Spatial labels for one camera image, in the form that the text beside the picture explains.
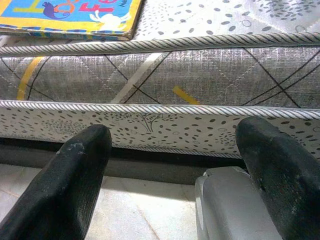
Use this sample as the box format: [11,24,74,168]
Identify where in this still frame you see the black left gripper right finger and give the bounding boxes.
[235,116,320,240]

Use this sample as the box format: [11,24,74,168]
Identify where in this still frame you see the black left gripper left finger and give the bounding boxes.
[0,124,113,240]

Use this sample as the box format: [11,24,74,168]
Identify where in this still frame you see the colourful children's board book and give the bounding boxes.
[0,0,142,41]

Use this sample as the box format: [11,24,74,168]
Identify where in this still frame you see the grey robot left leg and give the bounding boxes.
[194,166,285,240]

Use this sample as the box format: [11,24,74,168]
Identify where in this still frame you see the dotted mattress base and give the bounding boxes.
[0,99,320,161]

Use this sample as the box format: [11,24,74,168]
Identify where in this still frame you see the grey patterned mattress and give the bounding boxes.
[0,0,320,112]

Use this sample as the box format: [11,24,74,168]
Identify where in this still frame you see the wooden bed frame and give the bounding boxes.
[0,137,247,186]

